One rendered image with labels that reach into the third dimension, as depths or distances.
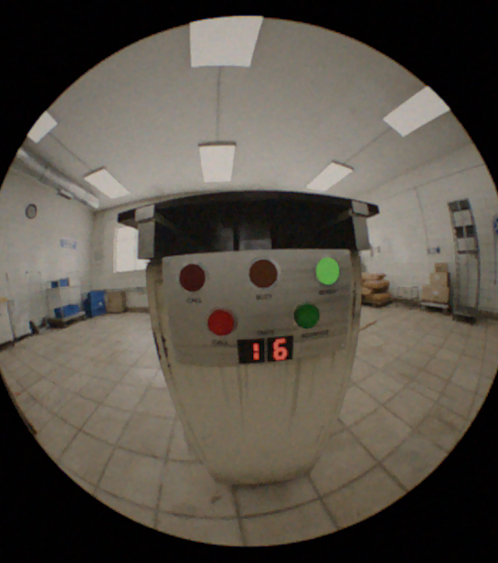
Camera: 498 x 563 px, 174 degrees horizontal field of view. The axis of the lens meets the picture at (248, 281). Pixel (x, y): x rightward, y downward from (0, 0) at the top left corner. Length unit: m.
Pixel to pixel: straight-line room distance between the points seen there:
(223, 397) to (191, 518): 0.67
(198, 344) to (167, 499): 0.79
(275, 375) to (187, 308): 0.16
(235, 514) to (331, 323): 0.78
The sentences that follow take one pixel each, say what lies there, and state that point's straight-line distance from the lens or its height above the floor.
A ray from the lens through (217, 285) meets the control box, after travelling 0.18.
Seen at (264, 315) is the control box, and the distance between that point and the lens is 0.19.
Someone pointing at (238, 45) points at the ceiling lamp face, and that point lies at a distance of 2.17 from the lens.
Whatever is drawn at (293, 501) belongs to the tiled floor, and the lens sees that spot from 0.83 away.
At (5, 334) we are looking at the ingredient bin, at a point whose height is 0.23.
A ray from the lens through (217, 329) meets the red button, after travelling 0.18.
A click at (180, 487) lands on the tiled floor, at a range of 0.89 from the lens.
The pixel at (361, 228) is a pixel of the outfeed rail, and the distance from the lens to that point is 0.25.
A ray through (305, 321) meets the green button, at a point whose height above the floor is 0.76.
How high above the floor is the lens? 0.81
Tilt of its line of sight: 3 degrees down
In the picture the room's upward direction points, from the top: 3 degrees counter-clockwise
